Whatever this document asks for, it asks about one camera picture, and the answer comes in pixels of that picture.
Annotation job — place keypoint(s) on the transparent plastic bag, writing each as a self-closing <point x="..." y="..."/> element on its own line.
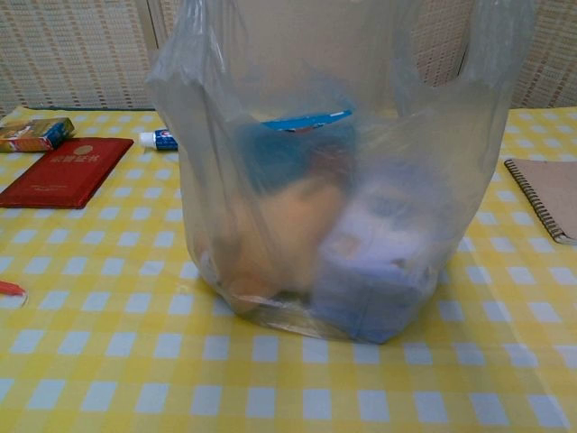
<point x="212" y="180"/>

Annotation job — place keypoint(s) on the red certificate book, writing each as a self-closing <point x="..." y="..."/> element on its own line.
<point x="63" y="176"/>

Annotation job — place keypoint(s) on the teal package inside bag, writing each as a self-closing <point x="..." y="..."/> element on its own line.
<point x="293" y="144"/>

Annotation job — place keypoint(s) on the blue white box inside bag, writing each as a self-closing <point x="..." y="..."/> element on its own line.
<point x="360" y="293"/>

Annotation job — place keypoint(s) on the orange item inside bag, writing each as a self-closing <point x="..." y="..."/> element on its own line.
<point x="270" y="234"/>

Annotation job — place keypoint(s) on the thin red plastic strip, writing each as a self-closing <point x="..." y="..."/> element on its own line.
<point x="9" y="287"/>

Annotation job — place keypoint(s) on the colourful small cardboard box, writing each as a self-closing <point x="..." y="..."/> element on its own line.
<point x="31" y="135"/>

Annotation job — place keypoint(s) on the brown spiral notebook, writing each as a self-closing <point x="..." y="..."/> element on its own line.
<point x="550" y="194"/>

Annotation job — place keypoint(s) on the yellow checked tablecloth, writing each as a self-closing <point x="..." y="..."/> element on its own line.
<point x="135" y="361"/>

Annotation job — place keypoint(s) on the woven beige folding screen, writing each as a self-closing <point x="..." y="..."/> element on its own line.
<point x="67" y="54"/>

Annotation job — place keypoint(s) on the white blue toothpaste tube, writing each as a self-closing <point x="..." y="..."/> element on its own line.
<point x="160" y="137"/>

